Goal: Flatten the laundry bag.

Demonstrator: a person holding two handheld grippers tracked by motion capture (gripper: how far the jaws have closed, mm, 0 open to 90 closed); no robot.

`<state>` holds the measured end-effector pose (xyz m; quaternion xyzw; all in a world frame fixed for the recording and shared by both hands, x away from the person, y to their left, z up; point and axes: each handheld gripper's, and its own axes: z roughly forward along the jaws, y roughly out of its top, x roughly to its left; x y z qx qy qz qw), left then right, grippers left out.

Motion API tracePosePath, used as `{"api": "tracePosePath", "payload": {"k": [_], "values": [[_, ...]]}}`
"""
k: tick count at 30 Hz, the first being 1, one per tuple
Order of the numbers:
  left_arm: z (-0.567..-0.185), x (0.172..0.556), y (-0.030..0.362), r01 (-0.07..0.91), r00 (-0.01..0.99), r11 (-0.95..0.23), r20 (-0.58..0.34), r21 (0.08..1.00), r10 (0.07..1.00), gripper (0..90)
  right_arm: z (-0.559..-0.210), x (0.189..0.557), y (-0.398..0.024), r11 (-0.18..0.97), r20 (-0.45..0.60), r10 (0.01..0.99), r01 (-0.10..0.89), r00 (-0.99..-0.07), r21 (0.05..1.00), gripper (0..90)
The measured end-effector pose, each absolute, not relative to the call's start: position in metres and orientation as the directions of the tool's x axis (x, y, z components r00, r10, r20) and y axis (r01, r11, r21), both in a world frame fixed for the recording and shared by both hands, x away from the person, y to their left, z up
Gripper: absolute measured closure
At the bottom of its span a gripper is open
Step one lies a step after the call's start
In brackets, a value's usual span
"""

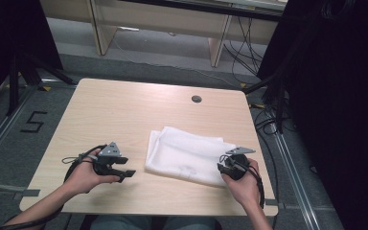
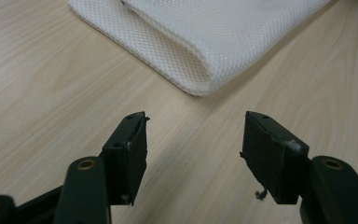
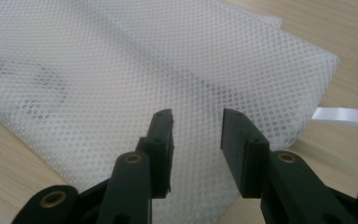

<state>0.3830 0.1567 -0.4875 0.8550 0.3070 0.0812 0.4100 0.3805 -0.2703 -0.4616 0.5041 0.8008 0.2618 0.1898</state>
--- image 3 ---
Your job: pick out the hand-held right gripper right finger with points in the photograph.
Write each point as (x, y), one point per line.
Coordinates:
(240, 161)

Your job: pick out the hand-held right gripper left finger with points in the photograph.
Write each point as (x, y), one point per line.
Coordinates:
(160, 155)

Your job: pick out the white mesh laundry bag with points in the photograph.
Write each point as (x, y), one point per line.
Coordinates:
(136, 68)

